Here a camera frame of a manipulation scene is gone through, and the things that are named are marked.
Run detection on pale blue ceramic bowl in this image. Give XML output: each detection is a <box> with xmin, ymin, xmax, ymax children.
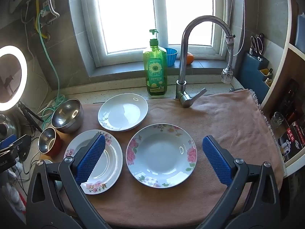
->
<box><xmin>44</xmin><ymin>159</ymin><xmax>63</xmax><ymax>192</ymax></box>

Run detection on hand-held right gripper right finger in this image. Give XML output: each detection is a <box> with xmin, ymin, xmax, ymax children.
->
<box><xmin>197</xmin><ymin>135</ymin><xmax>282</xmax><ymax>229</ymax></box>

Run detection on steel kitchen faucet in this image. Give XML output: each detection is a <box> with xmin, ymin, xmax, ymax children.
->
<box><xmin>175</xmin><ymin>15</ymin><xmax>236</xmax><ymax>108</ymax></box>

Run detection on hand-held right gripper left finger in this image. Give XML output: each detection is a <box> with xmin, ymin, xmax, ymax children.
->
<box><xmin>26</xmin><ymin>133</ymin><xmax>112</xmax><ymax>229</ymax></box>

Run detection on black scissors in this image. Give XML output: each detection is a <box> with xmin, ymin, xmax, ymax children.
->
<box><xmin>250</xmin><ymin>33</ymin><xmax>265</xmax><ymax>61</ymax></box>

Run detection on deep plate with large roses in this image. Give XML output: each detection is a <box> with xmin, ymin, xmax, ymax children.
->
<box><xmin>126</xmin><ymin>123</ymin><xmax>198</xmax><ymax>189</ymax></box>

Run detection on small drinking glass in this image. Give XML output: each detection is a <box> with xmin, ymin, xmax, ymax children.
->
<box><xmin>270</xmin><ymin>112</ymin><xmax>284</xmax><ymax>127</ymax></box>

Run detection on green dish soap bottle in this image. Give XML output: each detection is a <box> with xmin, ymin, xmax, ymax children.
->
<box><xmin>142</xmin><ymin>29</ymin><xmax>168</xmax><ymax>96</ymax></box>

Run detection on steel pot lid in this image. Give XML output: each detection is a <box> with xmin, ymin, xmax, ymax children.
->
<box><xmin>0</xmin><ymin>114</ymin><xmax>22</xmax><ymax>146</ymax></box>

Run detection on white shelf unit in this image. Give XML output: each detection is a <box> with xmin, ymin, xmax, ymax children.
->
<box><xmin>260</xmin><ymin>0</ymin><xmax>305</xmax><ymax>179</ymax></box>

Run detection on large steel bowl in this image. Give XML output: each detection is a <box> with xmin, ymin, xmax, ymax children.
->
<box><xmin>51</xmin><ymin>98</ymin><xmax>84</xmax><ymax>134</ymax></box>

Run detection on green hose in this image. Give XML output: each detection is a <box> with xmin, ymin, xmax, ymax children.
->
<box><xmin>36</xmin><ymin>10</ymin><xmax>66</xmax><ymax>130</ymax></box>

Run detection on yellow gas pipe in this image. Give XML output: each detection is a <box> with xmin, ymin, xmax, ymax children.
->
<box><xmin>35</xmin><ymin>0</ymin><xmax>49</xmax><ymax>40</ymax></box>

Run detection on metal shower hose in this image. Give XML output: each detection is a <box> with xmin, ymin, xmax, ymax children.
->
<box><xmin>46</xmin><ymin>0</ymin><xmax>60</xmax><ymax>27</ymax></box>

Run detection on plate with pale pink flowers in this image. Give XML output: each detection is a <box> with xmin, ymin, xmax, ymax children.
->
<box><xmin>64</xmin><ymin>129</ymin><xmax>124</xmax><ymax>195</ymax></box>

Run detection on dark printed box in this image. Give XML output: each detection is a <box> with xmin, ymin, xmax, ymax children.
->
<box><xmin>278</xmin><ymin>121</ymin><xmax>305</xmax><ymax>160</ymax></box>

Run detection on small red steel bowl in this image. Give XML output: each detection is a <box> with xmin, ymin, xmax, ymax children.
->
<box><xmin>38</xmin><ymin>127</ymin><xmax>64</xmax><ymax>157</ymax></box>

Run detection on blue plastic cup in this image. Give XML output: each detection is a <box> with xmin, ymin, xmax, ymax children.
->
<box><xmin>164</xmin><ymin>48</ymin><xmax>179</xmax><ymax>67</ymax></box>

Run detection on black ring light tripod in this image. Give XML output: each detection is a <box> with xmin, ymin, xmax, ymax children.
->
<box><xmin>17</xmin><ymin>101</ymin><xmax>44</xmax><ymax>132</ymax></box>

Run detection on white plate with branch print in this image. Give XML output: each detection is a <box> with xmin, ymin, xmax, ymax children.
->
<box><xmin>98</xmin><ymin>93</ymin><xmax>149</xmax><ymax>132</ymax></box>

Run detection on metal beaded cord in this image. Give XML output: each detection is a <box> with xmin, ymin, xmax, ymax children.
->
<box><xmin>235</xmin><ymin>0</ymin><xmax>246</xmax><ymax>56</ymax></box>

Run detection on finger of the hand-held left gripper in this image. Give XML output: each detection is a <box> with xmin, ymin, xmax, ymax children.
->
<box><xmin>0</xmin><ymin>134</ymin><xmax>32</xmax><ymax>157</ymax></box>

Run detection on black appliance on shelf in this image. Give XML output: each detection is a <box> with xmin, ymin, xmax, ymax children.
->
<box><xmin>278</xmin><ymin>78</ymin><xmax>300</xmax><ymax>122</ymax></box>

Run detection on blue knife rack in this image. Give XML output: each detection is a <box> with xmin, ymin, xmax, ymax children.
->
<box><xmin>239</xmin><ymin>52</ymin><xmax>277</xmax><ymax>104</ymax></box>

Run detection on pink towel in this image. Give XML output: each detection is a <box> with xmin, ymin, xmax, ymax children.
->
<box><xmin>57</xmin><ymin>89</ymin><xmax>284</xmax><ymax>223</ymax></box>

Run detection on white window frame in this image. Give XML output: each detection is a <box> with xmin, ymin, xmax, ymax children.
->
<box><xmin>67</xmin><ymin>0</ymin><xmax>243</xmax><ymax>77</ymax></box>

